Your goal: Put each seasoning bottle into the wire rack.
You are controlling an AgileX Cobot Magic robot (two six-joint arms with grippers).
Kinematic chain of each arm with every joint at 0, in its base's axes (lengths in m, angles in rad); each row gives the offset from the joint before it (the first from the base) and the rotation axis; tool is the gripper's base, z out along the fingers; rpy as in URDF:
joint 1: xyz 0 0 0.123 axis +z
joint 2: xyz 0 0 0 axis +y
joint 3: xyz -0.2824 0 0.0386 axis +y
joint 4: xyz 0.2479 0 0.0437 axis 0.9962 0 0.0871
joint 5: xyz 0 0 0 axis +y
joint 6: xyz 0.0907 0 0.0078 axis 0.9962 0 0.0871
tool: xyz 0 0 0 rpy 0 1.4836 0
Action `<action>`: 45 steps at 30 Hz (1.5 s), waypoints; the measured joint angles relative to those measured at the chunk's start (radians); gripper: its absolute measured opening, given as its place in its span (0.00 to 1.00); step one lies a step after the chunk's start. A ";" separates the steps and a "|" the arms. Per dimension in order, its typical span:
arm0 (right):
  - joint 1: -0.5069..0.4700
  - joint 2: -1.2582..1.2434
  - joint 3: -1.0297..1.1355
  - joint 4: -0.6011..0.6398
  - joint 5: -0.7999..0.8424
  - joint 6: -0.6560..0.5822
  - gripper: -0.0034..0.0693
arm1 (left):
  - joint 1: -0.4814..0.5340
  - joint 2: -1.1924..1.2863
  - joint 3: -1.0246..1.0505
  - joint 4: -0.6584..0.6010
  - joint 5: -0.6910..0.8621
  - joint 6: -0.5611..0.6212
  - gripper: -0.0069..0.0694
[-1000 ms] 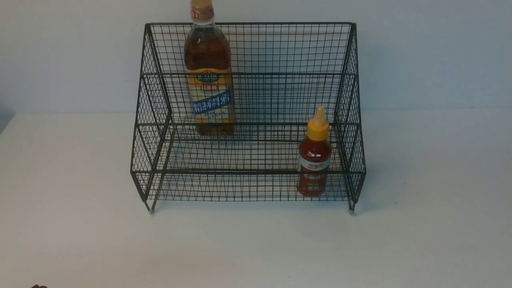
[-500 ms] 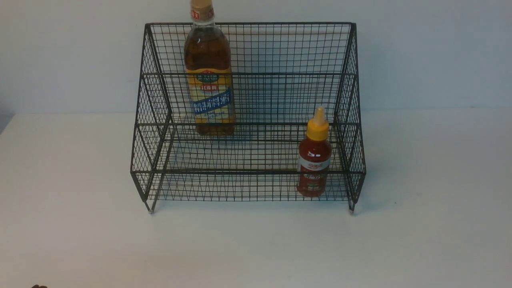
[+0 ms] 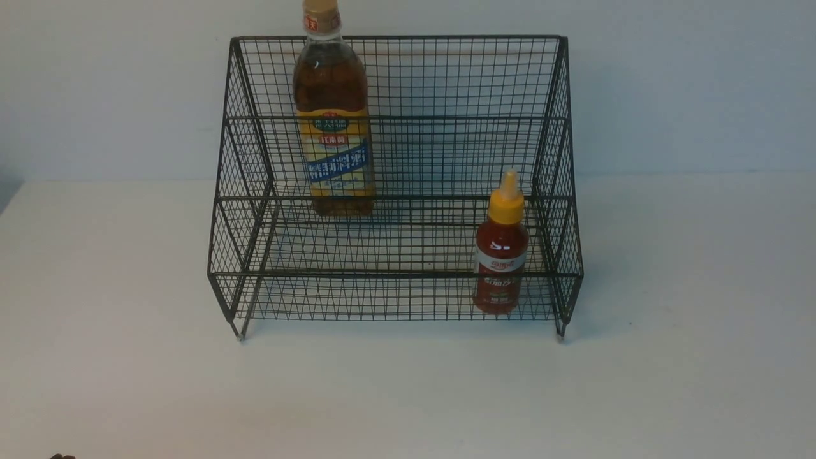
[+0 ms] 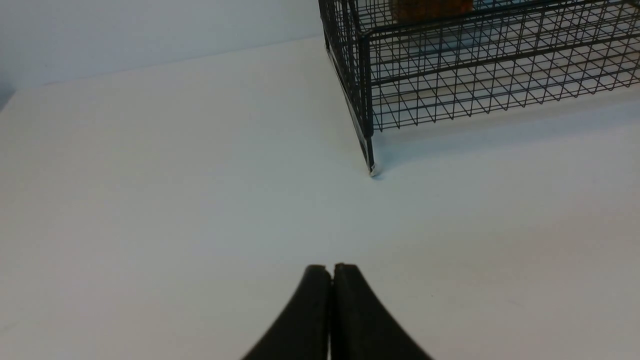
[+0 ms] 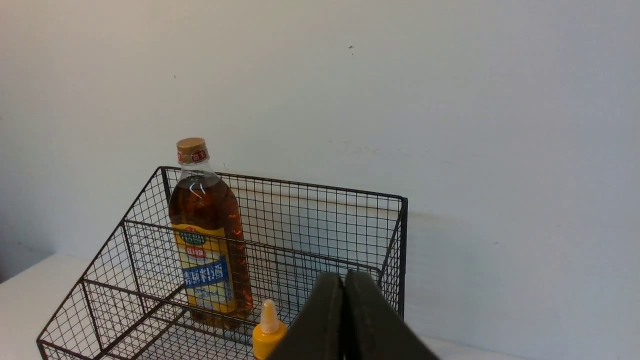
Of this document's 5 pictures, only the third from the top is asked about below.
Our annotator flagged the black wire mesh shelf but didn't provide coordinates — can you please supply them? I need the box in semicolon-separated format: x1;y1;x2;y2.
207;35;584;340

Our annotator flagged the red ketchup bottle yellow cap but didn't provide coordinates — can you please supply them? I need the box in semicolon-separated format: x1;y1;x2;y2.
472;169;528;316

